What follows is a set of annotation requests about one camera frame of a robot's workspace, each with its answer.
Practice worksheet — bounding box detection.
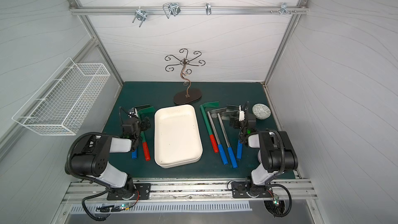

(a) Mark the green hoe red grip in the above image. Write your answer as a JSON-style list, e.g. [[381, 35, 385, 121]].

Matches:
[[136, 104, 155, 161], [200, 102, 219, 153]]

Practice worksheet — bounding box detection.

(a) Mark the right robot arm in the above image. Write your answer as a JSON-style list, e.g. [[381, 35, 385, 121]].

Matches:
[[231, 110, 299, 187]]

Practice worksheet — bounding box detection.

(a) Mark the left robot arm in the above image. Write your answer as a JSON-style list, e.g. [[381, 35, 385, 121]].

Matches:
[[65, 116, 142, 192]]

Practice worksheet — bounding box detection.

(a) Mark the white storage box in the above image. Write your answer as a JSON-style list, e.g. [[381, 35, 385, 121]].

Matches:
[[154, 105, 203, 169]]

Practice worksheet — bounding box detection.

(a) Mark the tape roll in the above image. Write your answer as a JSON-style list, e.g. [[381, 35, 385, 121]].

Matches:
[[252, 103, 272, 120]]

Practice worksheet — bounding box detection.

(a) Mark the green table mat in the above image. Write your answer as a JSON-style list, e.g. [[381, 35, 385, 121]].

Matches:
[[103, 82, 268, 178]]

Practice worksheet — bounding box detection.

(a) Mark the metal jewelry tree stand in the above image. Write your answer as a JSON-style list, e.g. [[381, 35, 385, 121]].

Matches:
[[164, 48, 206, 105]]

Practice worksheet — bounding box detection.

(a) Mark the metal hook clamp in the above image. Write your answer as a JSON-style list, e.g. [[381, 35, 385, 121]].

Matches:
[[269, 3, 296, 16], [132, 8, 147, 27], [162, 2, 181, 19], [205, 3, 211, 16]]

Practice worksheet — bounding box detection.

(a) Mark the aluminium crossbar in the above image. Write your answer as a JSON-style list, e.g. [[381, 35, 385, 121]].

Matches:
[[69, 5, 309, 16]]

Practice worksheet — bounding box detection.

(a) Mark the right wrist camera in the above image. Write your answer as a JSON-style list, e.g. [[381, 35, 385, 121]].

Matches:
[[238, 105, 245, 122]]

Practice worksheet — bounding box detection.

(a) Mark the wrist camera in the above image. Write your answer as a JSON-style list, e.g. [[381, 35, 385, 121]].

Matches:
[[238, 105, 245, 122], [128, 108, 140, 119]]

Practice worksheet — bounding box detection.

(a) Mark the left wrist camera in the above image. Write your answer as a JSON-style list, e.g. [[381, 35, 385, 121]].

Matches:
[[128, 108, 140, 119]]

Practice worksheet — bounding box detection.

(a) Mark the white wire basket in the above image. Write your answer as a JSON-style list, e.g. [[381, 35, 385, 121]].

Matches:
[[11, 58, 110, 136]]

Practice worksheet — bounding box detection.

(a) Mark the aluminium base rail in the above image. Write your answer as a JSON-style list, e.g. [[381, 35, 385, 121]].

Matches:
[[62, 178, 318, 204]]

